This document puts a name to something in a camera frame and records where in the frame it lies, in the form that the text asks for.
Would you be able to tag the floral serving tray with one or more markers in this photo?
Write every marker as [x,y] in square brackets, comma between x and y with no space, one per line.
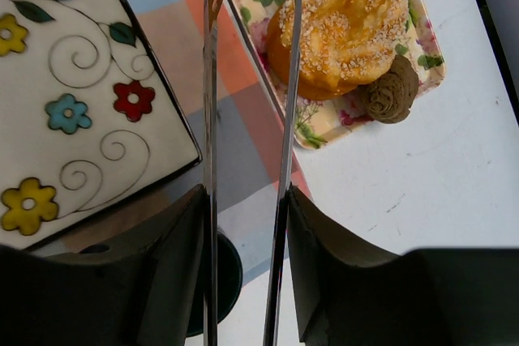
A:
[320,123]

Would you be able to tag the square floral plate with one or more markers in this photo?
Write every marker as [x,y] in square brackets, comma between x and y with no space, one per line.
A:
[88,117]

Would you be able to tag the checkered orange placemat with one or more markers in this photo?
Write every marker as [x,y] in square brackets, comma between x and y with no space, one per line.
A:
[249,132]

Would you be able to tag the brown chocolate pastry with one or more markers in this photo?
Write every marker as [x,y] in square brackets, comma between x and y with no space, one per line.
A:
[389,98]

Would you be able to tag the metal tongs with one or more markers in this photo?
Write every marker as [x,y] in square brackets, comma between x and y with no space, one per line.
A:
[211,12]

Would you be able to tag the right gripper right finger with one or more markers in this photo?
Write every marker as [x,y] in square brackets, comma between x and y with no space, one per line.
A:
[348,291]

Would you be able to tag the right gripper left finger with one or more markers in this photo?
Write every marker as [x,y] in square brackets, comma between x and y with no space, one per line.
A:
[135,288]

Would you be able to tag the orange sugar-topped bun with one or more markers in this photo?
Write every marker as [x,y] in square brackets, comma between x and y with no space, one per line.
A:
[347,43]

